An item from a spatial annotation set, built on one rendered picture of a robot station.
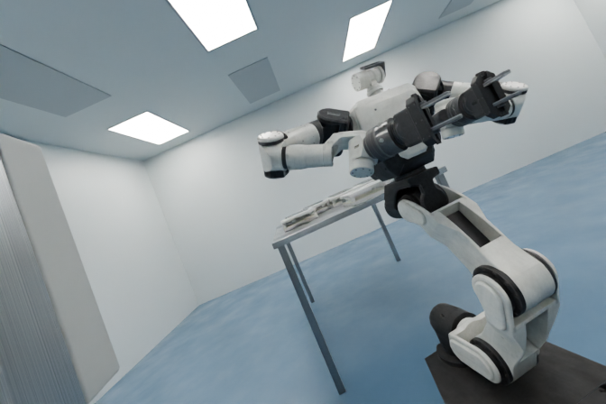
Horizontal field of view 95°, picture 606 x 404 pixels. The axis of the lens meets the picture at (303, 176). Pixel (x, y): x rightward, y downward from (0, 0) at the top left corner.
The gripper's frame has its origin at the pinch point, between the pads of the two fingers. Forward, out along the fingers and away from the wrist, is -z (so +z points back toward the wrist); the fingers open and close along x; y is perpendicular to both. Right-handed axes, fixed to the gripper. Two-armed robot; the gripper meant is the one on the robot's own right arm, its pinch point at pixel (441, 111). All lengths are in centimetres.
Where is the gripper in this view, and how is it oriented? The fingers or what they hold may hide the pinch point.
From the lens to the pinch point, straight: 69.0
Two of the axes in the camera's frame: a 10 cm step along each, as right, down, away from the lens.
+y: -6.8, 2.3, -7.0
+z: -6.2, 3.3, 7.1
